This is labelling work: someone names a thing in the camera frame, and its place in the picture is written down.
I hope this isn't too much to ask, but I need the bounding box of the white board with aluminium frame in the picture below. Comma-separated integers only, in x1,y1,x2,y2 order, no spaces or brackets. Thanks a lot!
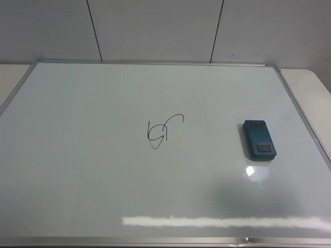
1,61,330,247

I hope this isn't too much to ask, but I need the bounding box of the blue board eraser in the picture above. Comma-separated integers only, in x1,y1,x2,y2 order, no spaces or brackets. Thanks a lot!
243,120,277,161

